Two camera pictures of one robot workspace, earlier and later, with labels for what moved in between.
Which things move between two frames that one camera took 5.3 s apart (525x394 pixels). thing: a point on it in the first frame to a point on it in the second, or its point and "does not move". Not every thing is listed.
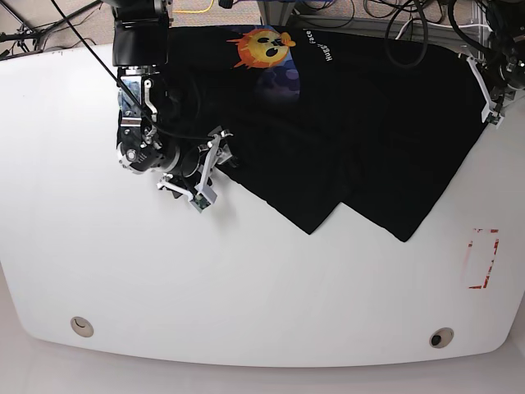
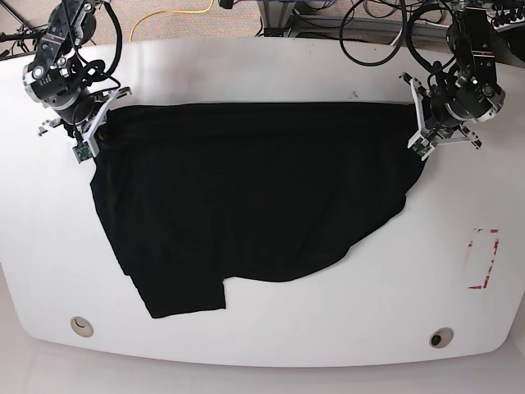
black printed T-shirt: x=317 y=119 to x=199 y=194
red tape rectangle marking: x=496 y=244 does not move
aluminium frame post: x=275 y=13 does not move
